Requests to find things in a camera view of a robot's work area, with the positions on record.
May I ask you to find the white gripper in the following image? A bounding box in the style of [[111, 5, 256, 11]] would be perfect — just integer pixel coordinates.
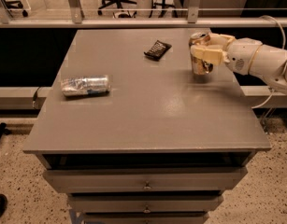
[[191, 33, 263, 76]]

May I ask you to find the orange soda can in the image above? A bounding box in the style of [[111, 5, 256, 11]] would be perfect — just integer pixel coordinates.
[[189, 32, 213, 76]]

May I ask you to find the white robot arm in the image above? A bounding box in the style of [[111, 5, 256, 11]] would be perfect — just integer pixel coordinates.
[[189, 33, 287, 95]]

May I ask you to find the silver blue can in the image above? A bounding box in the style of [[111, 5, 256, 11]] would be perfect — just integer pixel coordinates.
[[61, 75, 110, 97]]

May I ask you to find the metal railing beam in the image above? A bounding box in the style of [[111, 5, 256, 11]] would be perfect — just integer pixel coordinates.
[[0, 17, 278, 29]]

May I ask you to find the black snack bag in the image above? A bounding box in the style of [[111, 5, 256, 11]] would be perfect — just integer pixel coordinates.
[[144, 40, 171, 61]]

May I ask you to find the grey drawer cabinet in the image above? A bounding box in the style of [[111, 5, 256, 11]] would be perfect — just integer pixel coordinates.
[[23, 28, 269, 224]]

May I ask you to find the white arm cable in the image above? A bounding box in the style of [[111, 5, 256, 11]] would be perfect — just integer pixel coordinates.
[[251, 14, 287, 110]]

